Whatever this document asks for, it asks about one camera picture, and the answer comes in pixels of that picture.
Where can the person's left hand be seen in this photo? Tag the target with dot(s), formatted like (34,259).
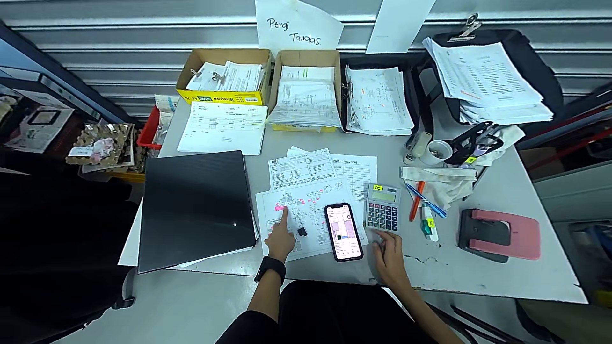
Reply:
(280,242)

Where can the person's right hand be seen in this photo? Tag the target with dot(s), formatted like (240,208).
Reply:
(393,266)

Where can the person's right fingers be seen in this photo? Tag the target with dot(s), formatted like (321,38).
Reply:
(393,242)

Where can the person's left index finger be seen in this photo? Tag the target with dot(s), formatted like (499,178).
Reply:
(284,220)

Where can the person's right thumb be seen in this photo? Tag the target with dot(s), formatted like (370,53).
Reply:
(378,253)

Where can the person's left fingers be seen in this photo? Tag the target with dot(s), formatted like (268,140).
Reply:
(274,233)

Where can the person's left forearm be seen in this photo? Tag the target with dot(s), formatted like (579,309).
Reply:
(267,296)

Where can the person's right forearm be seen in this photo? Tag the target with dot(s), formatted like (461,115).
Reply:
(424,313)

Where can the small black square piece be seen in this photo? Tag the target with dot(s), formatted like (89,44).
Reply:
(301,231)

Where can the white drawing with pink marks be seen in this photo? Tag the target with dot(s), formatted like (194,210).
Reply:
(313,220)

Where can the grey calculator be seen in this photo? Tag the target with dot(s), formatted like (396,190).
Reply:
(383,208)

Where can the smartphone with lit screen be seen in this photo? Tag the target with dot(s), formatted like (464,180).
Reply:
(344,232)

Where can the white green correction pen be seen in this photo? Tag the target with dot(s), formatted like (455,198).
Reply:
(429,224)

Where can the orange pen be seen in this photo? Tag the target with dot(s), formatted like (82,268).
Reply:
(417,202)

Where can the blue pen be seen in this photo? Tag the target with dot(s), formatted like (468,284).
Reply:
(427,200)

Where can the white printed form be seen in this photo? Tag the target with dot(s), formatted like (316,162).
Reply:
(302,168)

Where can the person's body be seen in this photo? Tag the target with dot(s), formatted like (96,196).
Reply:
(339,313)

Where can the white sheet with table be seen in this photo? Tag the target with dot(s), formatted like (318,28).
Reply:
(359,174)

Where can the folded beige cloth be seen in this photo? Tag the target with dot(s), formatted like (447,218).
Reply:
(437,180)

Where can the large black folder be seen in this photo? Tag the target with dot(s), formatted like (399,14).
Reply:
(196,210)

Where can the white desk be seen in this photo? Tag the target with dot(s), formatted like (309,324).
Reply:
(483,267)

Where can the white cup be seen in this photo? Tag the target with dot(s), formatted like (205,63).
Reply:
(440,154)

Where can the stack of white papers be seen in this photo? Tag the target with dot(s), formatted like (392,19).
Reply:
(222,127)

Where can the stack of printed papers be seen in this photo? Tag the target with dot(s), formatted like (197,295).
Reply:
(308,101)

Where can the black pen holder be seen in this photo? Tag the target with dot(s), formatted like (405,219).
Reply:
(471,143)

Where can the pink and grey hole punch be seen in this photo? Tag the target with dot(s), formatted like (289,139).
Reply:
(523,235)

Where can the yellow cardboard box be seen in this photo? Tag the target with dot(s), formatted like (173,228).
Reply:
(222,98)

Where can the stack of marked papers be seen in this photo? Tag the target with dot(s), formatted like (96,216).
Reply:
(379,101)

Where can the papers under black folder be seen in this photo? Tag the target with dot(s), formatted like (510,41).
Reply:
(131,243)

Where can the black tray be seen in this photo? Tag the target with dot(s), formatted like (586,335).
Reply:
(411,95)

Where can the pile of clipped papers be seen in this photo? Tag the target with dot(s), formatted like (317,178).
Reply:
(233,77)

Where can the white cloth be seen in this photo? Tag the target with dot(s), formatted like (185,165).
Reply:
(510,139)

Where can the red basket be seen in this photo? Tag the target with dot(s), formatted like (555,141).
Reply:
(149,128)

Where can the brown cardboard box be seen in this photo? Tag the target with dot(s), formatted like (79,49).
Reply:
(310,58)

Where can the brown patterned box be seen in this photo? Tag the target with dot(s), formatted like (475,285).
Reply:
(112,142)

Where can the stack of sheets, printed list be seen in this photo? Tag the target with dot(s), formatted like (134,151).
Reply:
(492,79)

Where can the white sheet with handwriting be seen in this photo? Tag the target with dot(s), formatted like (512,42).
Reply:
(299,28)

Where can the blank white sheet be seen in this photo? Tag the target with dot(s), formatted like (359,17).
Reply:
(398,25)

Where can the black draped chair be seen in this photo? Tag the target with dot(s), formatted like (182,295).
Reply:
(52,248)

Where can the grey roller shutter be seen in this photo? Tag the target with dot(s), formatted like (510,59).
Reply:
(143,48)

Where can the metal bulldog clip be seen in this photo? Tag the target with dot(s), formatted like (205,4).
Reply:
(467,30)

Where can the blue metal rack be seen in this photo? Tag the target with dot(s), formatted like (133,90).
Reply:
(69,74)

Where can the black chair frame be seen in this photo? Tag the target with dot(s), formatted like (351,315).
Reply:
(471,327)

